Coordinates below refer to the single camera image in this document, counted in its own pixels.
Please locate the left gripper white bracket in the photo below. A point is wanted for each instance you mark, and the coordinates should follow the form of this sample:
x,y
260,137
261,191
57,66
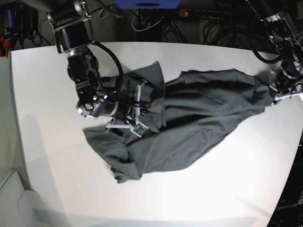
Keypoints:
x,y
296,90

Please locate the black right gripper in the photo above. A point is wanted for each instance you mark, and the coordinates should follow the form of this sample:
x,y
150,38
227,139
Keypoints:
x,y
126,114

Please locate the dark grey t-shirt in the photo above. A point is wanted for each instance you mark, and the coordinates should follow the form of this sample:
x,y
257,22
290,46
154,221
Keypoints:
x,y
188,117

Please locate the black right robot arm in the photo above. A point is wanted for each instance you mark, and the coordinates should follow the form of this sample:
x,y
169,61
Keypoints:
x,y
71,23

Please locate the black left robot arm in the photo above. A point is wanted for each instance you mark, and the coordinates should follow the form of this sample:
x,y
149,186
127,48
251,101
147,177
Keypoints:
x,y
287,80

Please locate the blue plastic box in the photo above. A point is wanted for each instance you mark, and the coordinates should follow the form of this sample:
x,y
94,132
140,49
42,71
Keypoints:
x,y
147,4

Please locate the black power strip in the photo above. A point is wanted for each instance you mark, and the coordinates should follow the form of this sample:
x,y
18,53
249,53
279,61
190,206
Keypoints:
x,y
203,14

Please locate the red black clamp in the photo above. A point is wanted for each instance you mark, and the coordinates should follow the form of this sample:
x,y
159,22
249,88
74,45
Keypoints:
x,y
4,47

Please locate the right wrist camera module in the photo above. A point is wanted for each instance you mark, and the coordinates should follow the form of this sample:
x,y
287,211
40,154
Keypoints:
x,y
139,129

